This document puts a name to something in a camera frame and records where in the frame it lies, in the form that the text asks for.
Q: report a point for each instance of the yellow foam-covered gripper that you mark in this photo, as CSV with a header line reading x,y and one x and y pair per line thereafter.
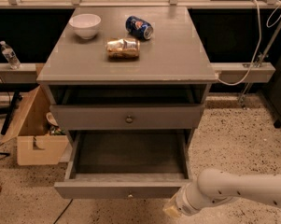
x,y
184,202

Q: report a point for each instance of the grey drawer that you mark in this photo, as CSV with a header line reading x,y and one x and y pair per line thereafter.
x,y
127,117
127,164

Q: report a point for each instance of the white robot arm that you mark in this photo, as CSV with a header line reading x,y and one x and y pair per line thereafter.
x,y
214,187

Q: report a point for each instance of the grey top drawer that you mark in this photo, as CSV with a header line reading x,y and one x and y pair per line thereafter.
x,y
127,117

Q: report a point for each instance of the grey drawer cabinet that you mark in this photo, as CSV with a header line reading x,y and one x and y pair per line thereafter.
x,y
172,68

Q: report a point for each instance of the open cardboard box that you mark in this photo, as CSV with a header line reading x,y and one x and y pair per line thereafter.
x,y
30,128

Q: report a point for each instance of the crushed gold snack can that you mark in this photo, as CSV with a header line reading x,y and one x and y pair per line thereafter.
x,y
123,48

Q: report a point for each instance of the blue soda can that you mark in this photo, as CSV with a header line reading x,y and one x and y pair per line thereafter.
x,y
139,28

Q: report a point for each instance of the black pole stand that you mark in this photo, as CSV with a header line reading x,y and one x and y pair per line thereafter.
x,y
15,99

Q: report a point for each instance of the white ceramic bowl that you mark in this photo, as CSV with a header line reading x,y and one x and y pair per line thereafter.
x,y
86,26

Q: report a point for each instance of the clear plastic water bottle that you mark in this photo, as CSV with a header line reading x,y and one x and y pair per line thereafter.
x,y
10,55

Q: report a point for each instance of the grey metal rail shelf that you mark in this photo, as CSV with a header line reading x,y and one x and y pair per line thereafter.
x,y
228,72

